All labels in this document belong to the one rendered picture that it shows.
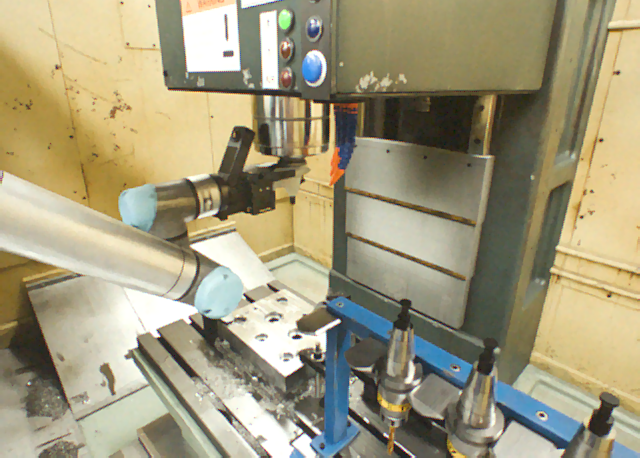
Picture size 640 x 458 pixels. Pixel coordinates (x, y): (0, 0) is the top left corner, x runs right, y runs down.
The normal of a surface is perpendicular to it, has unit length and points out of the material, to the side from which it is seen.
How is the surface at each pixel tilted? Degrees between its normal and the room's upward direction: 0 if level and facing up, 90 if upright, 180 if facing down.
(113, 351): 24
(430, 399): 0
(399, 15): 90
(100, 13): 90
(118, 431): 0
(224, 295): 90
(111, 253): 86
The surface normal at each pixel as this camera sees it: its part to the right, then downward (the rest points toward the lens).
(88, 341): 0.29, -0.75
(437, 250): -0.71, 0.23
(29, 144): 0.70, 0.26
